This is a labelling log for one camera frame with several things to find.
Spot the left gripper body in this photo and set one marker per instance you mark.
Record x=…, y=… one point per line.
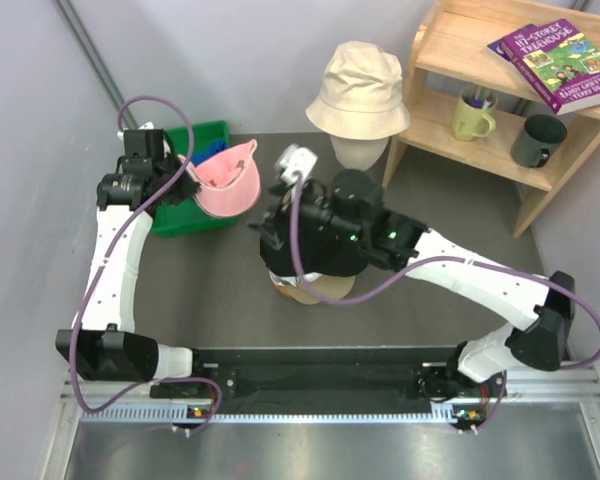
x=181, y=190

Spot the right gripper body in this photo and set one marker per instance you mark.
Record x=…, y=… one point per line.
x=280, y=216

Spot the black cap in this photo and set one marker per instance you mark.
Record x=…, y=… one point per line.
x=321, y=252

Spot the pink white baseball cap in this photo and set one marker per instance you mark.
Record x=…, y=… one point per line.
x=229, y=181

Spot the cream bucket hat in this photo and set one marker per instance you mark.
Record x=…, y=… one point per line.
x=360, y=96

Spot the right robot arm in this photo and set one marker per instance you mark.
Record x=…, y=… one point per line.
x=538, y=311

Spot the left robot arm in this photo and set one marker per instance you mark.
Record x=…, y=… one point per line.
x=102, y=344

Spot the blue item in bin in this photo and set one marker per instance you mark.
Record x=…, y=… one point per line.
x=214, y=148

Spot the green plastic bin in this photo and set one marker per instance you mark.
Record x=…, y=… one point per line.
x=188, y=217

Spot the wooden mushroom hat stand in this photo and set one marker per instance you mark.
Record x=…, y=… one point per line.
x=282, y=292

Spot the cream mannequin head stand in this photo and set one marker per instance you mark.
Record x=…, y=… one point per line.
x=358, y=154

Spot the light green mug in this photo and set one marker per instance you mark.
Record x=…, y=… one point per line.
x=470, y=123

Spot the pens in mug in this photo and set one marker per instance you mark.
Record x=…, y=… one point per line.
x=481, y=98

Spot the dark grey mug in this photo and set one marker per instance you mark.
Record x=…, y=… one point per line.
x=539, y=138

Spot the purple treehouse book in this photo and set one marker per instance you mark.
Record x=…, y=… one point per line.
x=560, y=63

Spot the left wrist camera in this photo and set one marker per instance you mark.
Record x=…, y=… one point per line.
x=146, y=126

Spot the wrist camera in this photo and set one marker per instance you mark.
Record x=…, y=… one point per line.
x=295, y=163
x=146, y=126

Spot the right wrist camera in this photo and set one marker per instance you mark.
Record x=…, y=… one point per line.
x=295, y=163

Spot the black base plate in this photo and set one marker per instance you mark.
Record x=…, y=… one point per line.
x=332, y=380

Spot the aluminium rail frame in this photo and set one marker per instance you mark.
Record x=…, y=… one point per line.
x=525, y=425

